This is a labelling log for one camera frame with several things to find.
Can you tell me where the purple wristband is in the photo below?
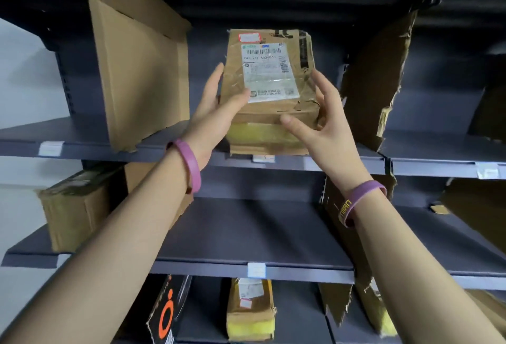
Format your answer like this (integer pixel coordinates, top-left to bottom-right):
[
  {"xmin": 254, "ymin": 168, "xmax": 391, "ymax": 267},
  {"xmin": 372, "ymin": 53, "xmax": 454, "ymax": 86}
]
[
  {"xmin": 338, "ymin": 180, "xmax": 388, "ymax": 229},
  {"xmin": 166, "ymin": 138, "xmax": 202, "ymax": 195}
]

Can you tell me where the person's left hand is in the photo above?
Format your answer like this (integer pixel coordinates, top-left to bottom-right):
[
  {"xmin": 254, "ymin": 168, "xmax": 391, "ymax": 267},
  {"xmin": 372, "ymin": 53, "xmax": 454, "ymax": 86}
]
[{"xmin": 181, "ymin": 62, "xmax": 252, "ymax": 171}]

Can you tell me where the grey metal shelving unit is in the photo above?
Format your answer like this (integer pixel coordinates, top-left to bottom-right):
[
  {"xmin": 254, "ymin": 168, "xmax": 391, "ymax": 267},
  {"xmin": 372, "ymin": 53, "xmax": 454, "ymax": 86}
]
[{"xmin": 0, "ymin": 0, "xmax": 506, "ymax": 344}]

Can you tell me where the brown parcel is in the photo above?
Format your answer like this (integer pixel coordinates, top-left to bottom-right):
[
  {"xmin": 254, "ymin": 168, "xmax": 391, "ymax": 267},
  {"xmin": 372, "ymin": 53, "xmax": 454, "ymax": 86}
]
[{"xmin": 36, "ymin": 165, "xmax": 127, "ymax": 254}]

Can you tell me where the dark grey shelving unit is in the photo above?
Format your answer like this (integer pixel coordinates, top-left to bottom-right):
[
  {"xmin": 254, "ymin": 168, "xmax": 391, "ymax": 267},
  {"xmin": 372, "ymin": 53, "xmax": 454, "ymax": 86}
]
[{"xmin": 37, "ymin": 140, "xmax": 502, "ymax": 279}]

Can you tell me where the person's right hand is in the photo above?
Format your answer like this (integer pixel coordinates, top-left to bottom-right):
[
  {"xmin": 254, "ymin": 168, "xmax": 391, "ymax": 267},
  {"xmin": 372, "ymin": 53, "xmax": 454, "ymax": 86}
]
[{"xmin": 279, "ymin": 69, "xmax": 373, "ymax": 198}]

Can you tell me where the black box orange logo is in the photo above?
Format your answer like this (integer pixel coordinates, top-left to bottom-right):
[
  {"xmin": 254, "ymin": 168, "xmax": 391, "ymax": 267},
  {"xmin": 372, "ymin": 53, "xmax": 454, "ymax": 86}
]
[{"xmin": 145, "ymin": 274, "xmax": 193, "ymax": 344}]

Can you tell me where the person's left forearm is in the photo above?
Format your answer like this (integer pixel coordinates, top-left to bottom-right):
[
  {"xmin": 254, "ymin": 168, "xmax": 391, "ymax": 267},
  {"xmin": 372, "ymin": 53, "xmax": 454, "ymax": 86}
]
[{"xmin": 0, "ymin": 154, "xmax": 190, "ymax": 344}]

